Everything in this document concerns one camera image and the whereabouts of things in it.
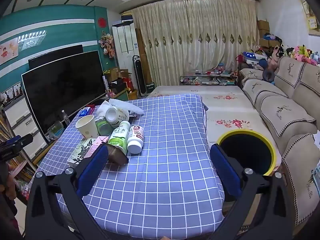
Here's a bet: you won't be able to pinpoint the wall photo prints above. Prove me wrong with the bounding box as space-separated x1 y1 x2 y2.
0 81 23 103

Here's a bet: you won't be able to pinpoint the white box black floral print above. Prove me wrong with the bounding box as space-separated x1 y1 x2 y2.
67 138 97 167

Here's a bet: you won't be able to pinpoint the open cardboard boxes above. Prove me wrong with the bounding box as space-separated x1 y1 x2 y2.
106 67 132 83

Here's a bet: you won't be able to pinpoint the cluttered glass coffee table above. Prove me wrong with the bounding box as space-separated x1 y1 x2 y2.
179 70 238 86

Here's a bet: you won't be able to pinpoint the hanging artificial flower bunch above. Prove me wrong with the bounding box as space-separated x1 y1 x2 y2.
99 31 115 58

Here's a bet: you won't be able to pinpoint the clear water bottle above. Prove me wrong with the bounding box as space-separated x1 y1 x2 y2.
61 110 71 127

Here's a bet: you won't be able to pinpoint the large white plastic jar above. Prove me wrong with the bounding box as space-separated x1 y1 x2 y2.
105 106 130 127

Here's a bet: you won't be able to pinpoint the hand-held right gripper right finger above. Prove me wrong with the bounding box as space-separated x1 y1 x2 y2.
209 144 298 240

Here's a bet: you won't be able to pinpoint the green lid jar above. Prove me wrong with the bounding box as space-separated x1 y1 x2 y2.
95 116 113 135

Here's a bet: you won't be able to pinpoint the pink carton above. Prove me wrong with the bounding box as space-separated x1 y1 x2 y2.
86 135 109 159

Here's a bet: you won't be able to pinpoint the tall brown cardboard sheet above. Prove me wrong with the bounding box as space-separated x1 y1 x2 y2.
135 27 152 85

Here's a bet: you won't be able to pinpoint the black bin yellow rim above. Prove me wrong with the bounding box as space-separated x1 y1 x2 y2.
216 129 277 176

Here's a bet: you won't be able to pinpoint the beige embroidered sofa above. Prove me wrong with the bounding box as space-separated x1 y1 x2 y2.
240 56 320 233

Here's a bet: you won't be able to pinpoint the red box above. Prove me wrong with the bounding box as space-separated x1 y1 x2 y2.
122 77 133 92

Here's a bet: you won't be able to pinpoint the pile of colourful bags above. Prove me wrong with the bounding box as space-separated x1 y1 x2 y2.
235 51 268 70

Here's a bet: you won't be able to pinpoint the blue tissue pack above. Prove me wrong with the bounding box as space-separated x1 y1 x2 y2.
78 107 95 117

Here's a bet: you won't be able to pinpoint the white bottle red label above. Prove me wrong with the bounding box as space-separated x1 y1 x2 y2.
127 125 145 155

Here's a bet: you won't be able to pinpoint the cream floral mat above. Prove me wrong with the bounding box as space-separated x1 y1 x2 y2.
146 85 283 170

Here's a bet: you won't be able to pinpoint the pile of plush toys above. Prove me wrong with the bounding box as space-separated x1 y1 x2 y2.
267 44 320 67

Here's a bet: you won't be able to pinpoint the large black television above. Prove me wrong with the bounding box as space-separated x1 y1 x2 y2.
21 50 107 137

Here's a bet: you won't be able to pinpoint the white knitted cloth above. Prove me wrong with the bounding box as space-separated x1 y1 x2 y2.
96 104 110 120

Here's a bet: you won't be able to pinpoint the white plastic drawer unit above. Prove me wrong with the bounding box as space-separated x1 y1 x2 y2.
2 95 48 160

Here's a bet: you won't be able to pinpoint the white standing air conditioner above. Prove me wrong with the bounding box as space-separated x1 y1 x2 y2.
112 21 140 90

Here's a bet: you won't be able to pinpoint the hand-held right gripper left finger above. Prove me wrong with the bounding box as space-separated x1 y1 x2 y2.
25 144 110 240

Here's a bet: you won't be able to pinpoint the black tower fan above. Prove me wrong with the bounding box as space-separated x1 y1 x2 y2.
132 55 147 97

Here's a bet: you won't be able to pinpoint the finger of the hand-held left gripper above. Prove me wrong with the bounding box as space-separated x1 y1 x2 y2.
14 133 34 147

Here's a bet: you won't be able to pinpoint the white printed tube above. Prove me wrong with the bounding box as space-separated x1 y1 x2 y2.
102 75 110 95

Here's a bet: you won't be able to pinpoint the brown plastic cup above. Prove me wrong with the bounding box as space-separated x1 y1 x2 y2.
104 142 129 166

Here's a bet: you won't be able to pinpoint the dark round cushion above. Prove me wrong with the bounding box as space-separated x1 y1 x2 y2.
262 67 275 83

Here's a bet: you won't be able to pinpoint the shelf of books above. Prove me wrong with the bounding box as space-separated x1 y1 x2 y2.
0 115 35 205

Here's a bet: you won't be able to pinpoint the black wall-mounted screen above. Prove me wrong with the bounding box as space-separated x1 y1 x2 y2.
28 44 84 70

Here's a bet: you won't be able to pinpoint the stack of cardboard boxes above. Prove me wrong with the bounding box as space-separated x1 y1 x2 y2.
257 19 270 48

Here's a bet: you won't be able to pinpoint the white paper cup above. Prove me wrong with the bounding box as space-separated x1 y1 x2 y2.
75 115 98 138

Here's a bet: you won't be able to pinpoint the green label bottle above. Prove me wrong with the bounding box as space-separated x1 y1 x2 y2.
107 120 131 155

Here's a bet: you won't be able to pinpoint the blue checked tablecloth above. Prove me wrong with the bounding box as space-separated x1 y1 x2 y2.
36 94 225 235

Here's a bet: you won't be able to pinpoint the cartoon wall poster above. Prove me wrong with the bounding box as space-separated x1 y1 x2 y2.
0 41 20 65

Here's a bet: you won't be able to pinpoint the shiny crystal wall decoration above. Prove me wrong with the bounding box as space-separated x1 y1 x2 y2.
17 30 47 50

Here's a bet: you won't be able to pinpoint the clear plastic bag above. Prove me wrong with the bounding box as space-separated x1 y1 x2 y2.
107 98 144 115

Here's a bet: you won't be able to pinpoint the person's left hand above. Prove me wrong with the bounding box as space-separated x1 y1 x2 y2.
4 169 16 200

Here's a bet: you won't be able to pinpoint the cream embroidered curtain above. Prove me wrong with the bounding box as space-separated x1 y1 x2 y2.
130 0 258 87

